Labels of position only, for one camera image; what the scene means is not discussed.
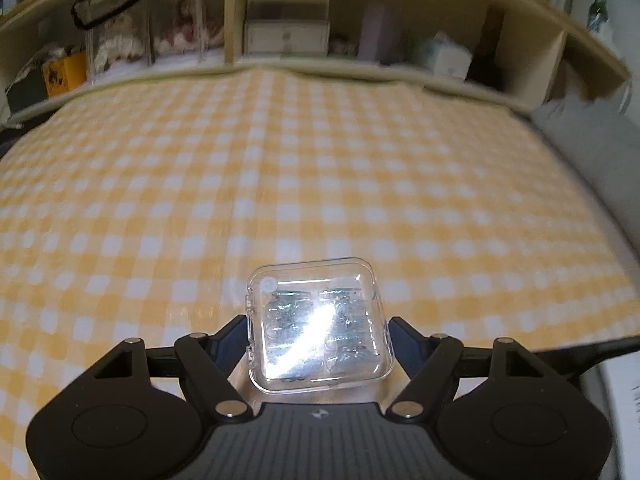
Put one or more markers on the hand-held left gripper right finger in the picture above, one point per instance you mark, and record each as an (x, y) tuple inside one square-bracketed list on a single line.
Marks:
[(405, 335)]

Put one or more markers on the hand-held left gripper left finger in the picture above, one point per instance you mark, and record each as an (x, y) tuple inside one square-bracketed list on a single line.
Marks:
[(235, 335)]

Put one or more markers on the clear plastic case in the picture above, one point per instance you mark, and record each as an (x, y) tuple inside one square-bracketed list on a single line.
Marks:
[(320, 330)]

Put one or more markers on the yellow checked blanket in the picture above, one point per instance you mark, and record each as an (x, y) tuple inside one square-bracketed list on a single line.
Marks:
[(300, 185)]

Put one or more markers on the white tissue box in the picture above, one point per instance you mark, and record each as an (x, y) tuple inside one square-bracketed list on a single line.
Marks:
[(445, 57)]

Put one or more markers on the small trinkets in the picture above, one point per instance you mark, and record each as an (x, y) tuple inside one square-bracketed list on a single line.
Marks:
[(344, 46)]

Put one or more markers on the small cream drawer unit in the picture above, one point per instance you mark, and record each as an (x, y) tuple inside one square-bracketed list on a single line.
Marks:
[(287, 35)]

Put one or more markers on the yellow cartoon box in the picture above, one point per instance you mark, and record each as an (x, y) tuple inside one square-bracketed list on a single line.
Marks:
[(65, 75)]

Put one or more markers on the clear doll display case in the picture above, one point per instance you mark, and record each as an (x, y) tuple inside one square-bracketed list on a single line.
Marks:
[(120, 45), (185, 25)]

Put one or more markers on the long wooden shelf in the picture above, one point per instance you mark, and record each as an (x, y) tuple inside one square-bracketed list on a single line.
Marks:
[(235, 20)]

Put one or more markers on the dark green box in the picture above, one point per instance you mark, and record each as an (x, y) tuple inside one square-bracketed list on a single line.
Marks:
[(27, 92)]

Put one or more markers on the black headband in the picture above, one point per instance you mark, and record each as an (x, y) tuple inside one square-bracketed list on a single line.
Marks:
[(76, 7)]

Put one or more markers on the green glass bottle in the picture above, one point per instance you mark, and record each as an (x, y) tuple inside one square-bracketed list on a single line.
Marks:
[(597, 7)]

